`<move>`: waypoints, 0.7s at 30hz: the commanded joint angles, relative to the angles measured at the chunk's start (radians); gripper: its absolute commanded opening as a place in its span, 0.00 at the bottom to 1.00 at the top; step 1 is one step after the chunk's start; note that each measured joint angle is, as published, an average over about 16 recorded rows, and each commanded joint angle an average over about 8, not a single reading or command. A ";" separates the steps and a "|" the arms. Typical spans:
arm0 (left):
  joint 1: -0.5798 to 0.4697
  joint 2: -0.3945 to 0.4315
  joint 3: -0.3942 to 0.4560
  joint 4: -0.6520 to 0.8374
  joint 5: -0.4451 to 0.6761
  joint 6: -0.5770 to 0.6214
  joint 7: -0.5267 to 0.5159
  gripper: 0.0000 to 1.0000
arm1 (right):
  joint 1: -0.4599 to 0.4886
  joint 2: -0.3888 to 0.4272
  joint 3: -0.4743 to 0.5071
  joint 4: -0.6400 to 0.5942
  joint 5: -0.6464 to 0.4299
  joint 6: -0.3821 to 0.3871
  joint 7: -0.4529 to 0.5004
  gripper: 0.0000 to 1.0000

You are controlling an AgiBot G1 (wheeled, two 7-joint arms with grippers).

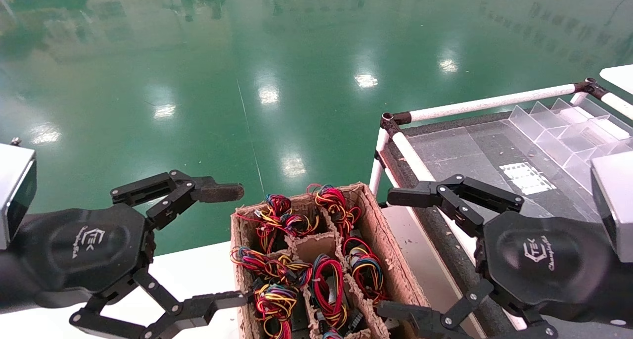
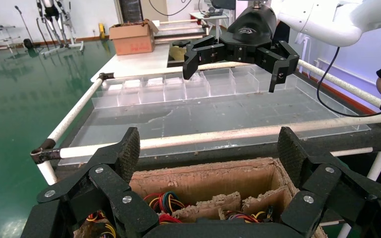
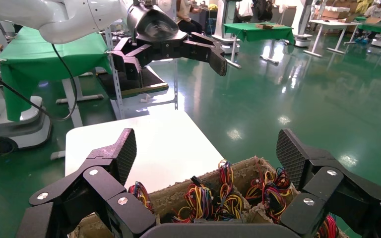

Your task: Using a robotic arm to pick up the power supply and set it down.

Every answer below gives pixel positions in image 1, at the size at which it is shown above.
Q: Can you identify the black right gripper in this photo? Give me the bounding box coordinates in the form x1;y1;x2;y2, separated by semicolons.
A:
376;174;633;339

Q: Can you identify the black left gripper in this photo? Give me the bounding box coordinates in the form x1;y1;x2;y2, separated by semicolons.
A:
12;170;248;339

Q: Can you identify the brown cardboard box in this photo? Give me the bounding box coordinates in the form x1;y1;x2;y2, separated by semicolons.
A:
230;182;431;339

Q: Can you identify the shredded cardboard divider insert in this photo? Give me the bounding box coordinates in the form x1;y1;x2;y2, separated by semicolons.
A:
236;200;392;339

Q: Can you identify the white grid label sticker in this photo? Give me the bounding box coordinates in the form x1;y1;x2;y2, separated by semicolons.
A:
498;161;557;196

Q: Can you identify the clear plastic divider tray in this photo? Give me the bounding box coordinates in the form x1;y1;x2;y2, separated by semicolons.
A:
508;97;633;194

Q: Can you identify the white panel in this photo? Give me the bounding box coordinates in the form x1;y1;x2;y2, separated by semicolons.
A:
599;64;633;95

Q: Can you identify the white pipe rack frame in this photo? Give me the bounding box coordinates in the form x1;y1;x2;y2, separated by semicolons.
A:
368;77;633;330

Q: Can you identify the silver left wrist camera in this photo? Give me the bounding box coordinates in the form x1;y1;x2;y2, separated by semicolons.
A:
0;138;38;250

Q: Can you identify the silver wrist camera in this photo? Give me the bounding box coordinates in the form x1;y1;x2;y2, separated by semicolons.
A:
590;151;633;264
0;138;38;250

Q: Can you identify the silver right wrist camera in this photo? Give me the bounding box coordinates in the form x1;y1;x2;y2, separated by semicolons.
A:
590;151;633;264

